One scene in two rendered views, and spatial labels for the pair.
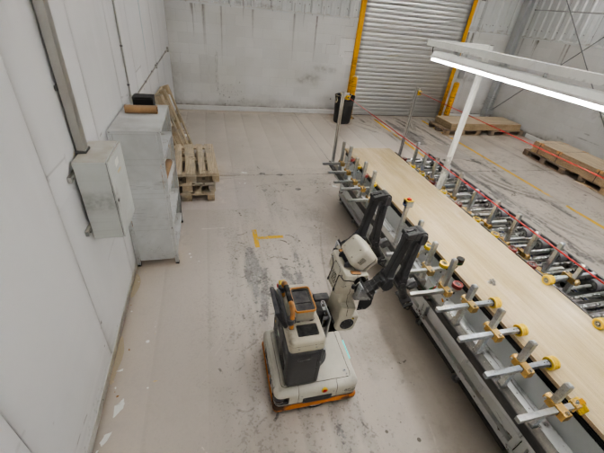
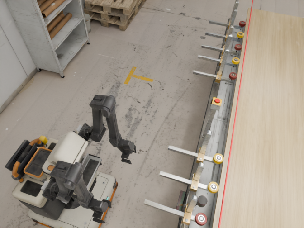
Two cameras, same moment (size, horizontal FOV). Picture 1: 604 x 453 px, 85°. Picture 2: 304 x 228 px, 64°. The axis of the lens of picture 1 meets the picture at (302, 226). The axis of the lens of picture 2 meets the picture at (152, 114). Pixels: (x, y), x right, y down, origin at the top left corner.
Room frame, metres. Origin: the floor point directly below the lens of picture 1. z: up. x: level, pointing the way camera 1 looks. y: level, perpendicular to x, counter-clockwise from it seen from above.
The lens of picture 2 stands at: (1.44, -1.22, 2.67)
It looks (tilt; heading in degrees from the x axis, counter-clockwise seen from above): 53 degrees down; 34
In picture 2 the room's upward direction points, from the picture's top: 2 degrees clockwise
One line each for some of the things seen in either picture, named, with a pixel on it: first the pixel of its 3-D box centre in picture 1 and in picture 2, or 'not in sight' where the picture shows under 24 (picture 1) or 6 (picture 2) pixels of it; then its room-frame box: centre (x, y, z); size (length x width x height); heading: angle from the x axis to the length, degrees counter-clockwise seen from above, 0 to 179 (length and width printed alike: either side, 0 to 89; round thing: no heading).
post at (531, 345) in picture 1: (515, 366); not in sight; (1.30, -1.40, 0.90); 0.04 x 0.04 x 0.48; 17
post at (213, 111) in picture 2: (401, 226); (209, 122); (2.75, -0.96, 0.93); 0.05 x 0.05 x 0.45; 17
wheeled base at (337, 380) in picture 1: (306, 361); (75, 198); (1.68, -0.17, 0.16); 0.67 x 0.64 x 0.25; 107
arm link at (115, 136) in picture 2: (379, 219); (112, 124); (2.02, -0.54, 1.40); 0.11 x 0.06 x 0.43; 17
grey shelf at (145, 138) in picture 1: (153, 186); (50, 12); (3.23, 1.71, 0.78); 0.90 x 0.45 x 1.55; 17
